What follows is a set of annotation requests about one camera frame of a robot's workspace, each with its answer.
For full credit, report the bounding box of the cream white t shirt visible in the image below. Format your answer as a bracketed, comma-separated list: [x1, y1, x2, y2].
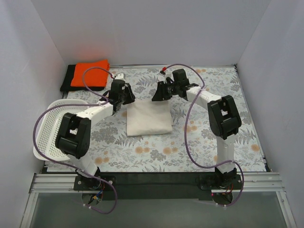
[126, 100, 173, 136]

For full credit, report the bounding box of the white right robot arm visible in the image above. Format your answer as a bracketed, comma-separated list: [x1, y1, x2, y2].
[152, 69, 242, 189]

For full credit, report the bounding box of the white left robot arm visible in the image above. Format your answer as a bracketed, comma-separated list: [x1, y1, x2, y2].
[55, 79, 135, 190]

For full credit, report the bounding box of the orange folded t shirt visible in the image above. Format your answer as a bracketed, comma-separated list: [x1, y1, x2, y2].
[71, 59, 110, 87]

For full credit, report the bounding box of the floral patterned table cloth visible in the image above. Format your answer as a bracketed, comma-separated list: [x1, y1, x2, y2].
[46, 66, 268, 173]

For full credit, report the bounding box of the black folded t shirt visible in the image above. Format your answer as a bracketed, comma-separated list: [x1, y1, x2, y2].
[60, 65, 105, 92]

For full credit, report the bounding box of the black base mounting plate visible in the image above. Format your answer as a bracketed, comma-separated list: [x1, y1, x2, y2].
[73, 172, 242, 202]

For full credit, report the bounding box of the white plastic laundry basket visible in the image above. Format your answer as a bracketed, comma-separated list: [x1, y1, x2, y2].
[36, 99, 87, 162]

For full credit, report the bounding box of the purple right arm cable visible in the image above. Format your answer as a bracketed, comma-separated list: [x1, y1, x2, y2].
[160, 63, 245, 208]

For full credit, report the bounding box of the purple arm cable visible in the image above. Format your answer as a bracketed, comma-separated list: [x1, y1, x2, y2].
[32, 67, 119, 214]
[160, 63, 245, 208]

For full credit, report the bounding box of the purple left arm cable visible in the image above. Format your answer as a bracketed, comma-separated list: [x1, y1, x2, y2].
[32, 67, 119, 214]

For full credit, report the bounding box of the aluminium front frame rail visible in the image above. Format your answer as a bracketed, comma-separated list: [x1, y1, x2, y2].
[30, 172, 285, 193]

